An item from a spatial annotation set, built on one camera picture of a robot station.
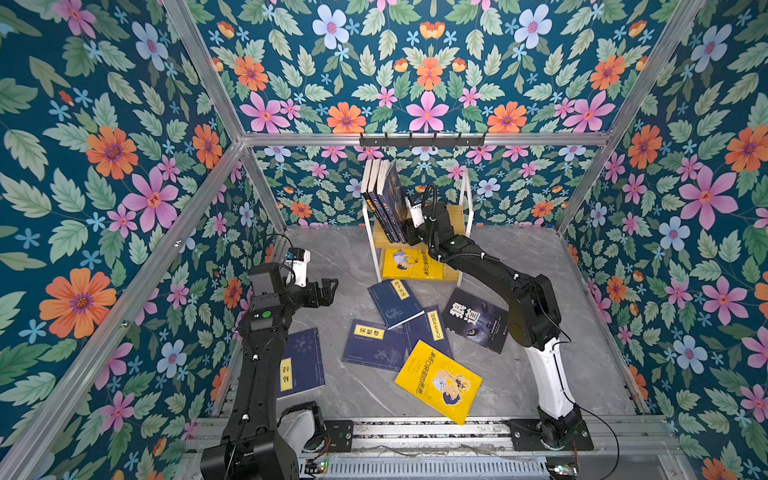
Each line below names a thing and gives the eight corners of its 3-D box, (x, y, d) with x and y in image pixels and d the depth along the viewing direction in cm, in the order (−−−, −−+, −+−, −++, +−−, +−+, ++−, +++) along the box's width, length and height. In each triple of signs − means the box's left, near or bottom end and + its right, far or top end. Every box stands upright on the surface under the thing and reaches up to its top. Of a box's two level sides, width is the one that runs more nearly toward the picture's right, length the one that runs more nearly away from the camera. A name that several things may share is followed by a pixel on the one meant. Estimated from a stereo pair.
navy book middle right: (405, 356, 88) (405, 353, 86) (405, 310, 98) (405, 306, 96) (451, 356, 88) (452, 353, 86) (446, 310, 98) (447, 306, 96)
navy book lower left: (341, 361, 88) (339, 359, 86) (353, 321, 96) (352, 318, 95) (401, 371, 86) (401, 369, 85) (408, 329, 95) (408, 326, 93)
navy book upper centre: (389, 331, 93) (388, 326, 91) (369, 292, 102) (368, 287, 100) (422, 314, 97) (423, 310, 94) (400, 279, 106) (400, 274, 104)
